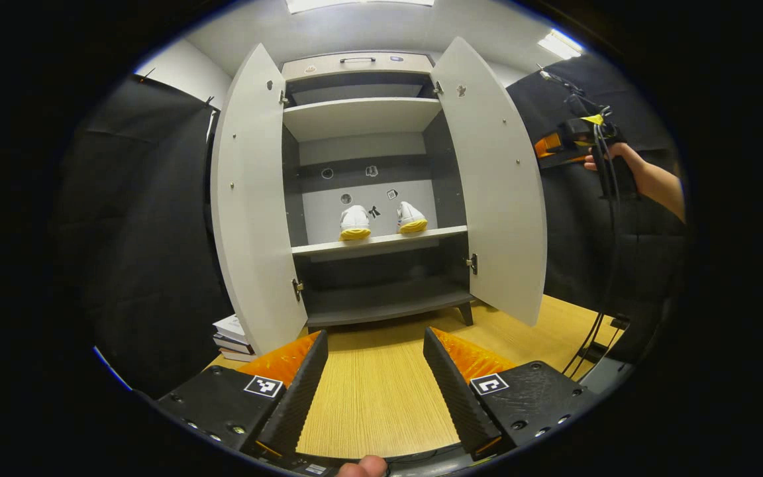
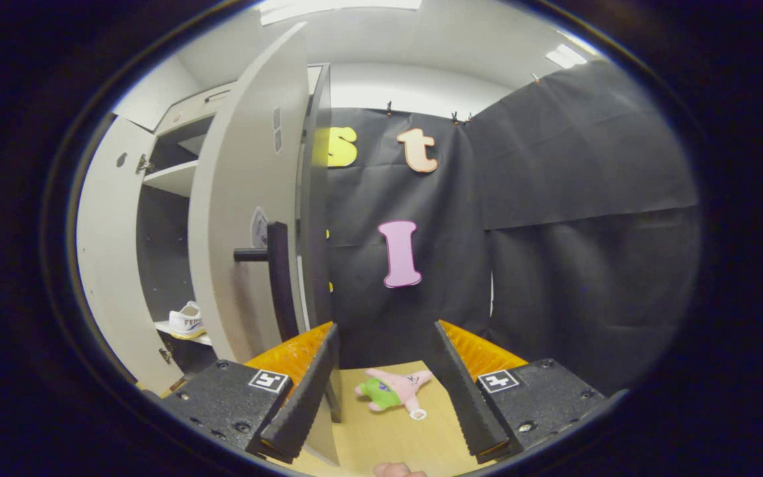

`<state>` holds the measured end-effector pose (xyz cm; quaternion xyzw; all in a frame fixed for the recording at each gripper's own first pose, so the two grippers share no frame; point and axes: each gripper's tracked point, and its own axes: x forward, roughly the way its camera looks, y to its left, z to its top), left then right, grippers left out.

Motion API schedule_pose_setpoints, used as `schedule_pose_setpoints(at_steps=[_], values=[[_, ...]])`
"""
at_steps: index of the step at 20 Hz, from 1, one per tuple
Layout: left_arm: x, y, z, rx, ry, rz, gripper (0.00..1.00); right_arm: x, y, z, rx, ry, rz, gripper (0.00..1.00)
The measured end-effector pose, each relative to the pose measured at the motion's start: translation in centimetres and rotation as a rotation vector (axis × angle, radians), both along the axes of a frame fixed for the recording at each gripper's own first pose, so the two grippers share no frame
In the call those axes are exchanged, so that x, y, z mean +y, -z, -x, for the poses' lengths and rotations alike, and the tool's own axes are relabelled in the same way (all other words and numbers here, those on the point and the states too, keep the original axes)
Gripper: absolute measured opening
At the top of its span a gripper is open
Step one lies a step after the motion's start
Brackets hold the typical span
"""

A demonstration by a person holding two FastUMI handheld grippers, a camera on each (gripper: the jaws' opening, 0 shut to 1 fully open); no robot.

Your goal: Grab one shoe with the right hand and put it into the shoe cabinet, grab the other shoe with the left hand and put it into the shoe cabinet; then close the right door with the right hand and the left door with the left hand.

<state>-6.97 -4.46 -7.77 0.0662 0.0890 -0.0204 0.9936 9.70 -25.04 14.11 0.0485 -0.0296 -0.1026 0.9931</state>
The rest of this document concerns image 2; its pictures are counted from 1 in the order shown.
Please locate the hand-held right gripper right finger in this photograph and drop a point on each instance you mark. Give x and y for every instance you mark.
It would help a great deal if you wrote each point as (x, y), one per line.
(547, 397)

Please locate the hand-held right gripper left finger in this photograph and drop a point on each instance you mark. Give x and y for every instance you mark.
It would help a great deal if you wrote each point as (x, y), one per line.
(222, 397)

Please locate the white canvas shoe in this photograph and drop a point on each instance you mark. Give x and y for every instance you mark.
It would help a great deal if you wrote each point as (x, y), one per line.
(188, 321)

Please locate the grey cabinet door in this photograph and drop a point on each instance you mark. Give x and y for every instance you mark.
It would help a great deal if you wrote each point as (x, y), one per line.
(110, 252)
(236, 172)

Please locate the grey white shoe cabinet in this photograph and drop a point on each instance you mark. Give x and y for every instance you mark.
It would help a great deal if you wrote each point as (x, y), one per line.
(315, 199)

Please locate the pink green plush toy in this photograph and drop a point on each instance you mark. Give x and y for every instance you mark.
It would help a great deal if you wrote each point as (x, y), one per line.
(395, 391)

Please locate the black backdrop cloth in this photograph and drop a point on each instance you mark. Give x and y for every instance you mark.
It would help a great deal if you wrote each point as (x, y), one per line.
(554, 199)

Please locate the ceiling light panel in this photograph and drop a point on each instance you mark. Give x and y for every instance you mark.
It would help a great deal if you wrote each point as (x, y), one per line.
(565, 56)
(335, 10)

